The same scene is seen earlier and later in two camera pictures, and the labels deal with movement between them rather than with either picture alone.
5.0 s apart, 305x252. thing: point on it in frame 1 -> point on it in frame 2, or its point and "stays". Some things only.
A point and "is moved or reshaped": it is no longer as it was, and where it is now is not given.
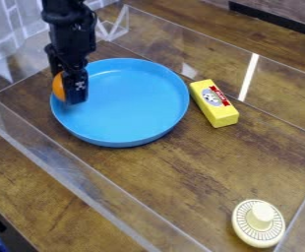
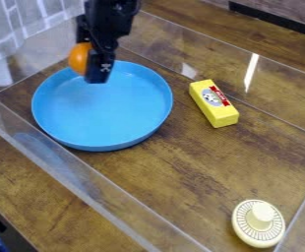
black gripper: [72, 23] -> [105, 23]
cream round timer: [258, 222] stays
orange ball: [57, 87] is moved or reshaped
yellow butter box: [214, 102] stays
